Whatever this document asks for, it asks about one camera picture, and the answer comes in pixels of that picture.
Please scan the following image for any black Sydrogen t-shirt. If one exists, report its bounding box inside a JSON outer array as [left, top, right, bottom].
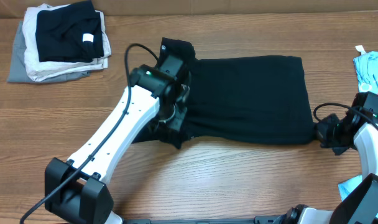
[[134, 37, 315, 149]]

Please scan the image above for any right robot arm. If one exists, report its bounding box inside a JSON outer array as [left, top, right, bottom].
[[274, 91, 378, 224]]

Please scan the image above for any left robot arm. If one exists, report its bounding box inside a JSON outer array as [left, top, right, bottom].
[[45, 62, 191, 223]]

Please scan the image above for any light blue t-shirt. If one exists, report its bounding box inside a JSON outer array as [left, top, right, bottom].
[[338, 45, 378, 200]]

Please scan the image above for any folded black shirt on stack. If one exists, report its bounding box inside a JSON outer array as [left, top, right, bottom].
[[35, 1, 104, 63]]

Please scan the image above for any folded beige shirt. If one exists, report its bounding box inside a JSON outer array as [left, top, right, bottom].
[[22, 3, 111, 82]]

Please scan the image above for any folded grey shirt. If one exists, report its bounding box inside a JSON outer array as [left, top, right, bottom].
[[7, 21, 90, 84]]

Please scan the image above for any brown cardboard back panel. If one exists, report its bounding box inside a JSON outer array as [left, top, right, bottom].
[[0, 0, 378, 19]]

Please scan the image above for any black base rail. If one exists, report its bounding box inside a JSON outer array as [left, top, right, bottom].
[[123, 216, 282, 224]]

